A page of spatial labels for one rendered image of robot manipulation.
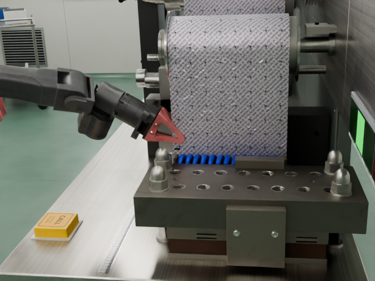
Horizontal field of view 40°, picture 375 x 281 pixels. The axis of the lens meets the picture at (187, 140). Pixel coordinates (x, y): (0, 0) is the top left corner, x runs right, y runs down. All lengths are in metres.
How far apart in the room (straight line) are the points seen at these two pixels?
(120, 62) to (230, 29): 5.93
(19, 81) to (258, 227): 0.52
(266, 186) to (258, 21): 0.32
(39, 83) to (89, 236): 0.32
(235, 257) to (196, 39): 0.42
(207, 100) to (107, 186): 0.39
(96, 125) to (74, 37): 5.98
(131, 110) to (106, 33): 5.88
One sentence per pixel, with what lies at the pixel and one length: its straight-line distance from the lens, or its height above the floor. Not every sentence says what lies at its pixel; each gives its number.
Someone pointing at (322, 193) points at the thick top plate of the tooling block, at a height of 1.03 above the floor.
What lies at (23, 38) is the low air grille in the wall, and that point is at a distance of 7.32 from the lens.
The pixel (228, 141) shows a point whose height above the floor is 1.06.
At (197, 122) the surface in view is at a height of 1.10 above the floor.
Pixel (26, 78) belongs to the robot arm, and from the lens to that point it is 1.03.
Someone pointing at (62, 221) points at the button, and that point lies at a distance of 1.10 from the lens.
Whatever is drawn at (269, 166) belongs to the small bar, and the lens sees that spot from 1.01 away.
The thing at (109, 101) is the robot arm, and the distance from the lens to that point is 1.05.
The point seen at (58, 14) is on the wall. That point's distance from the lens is 7.09.
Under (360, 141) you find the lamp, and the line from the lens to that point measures 0.75.
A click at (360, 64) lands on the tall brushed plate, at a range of 0.80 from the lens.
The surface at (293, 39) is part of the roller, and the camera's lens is 1.02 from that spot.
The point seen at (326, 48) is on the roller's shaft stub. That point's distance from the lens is 1.06.
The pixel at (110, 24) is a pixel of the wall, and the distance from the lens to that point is 6.88.
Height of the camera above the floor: 1.42
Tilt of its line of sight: 19 degrees down
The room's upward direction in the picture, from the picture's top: 2 degrees counter-clockwise
